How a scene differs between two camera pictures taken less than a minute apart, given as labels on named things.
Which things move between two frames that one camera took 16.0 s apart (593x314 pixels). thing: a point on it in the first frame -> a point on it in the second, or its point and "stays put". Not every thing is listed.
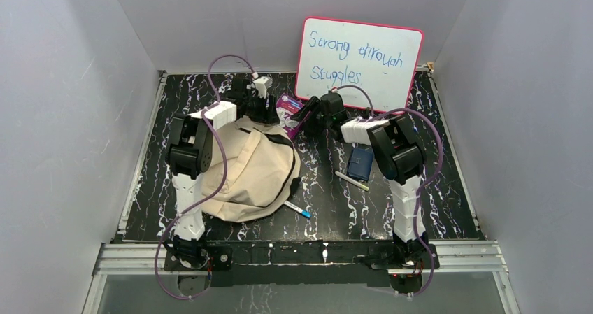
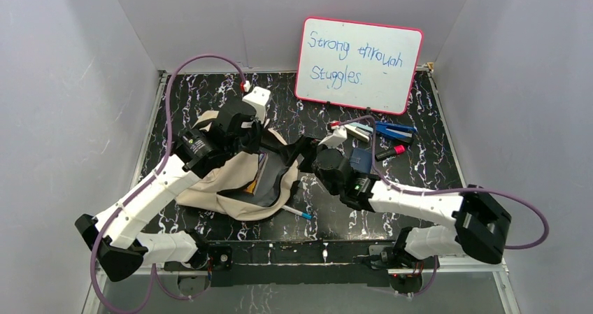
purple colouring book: [286, 106] -> [262, 160]
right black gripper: [313, 105] -> [305, 145]
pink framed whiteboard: [383, 60] stays put
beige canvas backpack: [263, 165] stays put
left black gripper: [267, 115] -> [252, 134]
